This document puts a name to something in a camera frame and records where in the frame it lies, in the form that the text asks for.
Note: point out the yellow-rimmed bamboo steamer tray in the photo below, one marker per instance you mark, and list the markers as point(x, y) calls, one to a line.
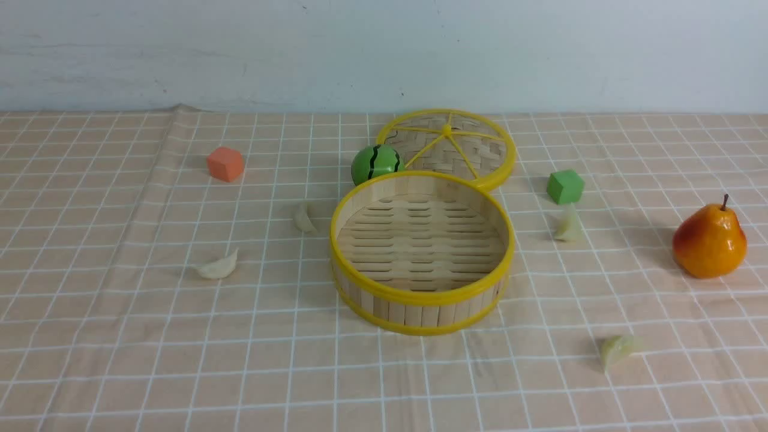
point(421, 253)

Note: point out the beige checkered tablecloth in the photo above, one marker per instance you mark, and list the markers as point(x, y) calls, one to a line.
point(106, 326)

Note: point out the greenish dumpling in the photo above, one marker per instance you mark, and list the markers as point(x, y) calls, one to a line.
point(617, 348)

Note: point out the green watermelon toy ball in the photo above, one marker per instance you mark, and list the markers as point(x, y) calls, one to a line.
point(374, 161)

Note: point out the pale dumpling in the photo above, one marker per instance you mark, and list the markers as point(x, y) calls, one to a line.
point(570, 228)

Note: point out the green foam cube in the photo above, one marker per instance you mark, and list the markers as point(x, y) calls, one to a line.
point(565, 187)

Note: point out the orange foam cube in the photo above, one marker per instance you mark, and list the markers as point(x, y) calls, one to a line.
point(225, 164)

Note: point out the orange-yellow toy pear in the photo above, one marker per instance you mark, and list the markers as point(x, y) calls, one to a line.
point(711, 242)

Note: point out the yellow-rimmed bamboo steamer lid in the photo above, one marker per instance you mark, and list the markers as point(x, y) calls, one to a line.
point(453, 142)

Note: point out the white dumpling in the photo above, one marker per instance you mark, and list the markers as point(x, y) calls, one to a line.
point(219, 269)
point(301, 219)

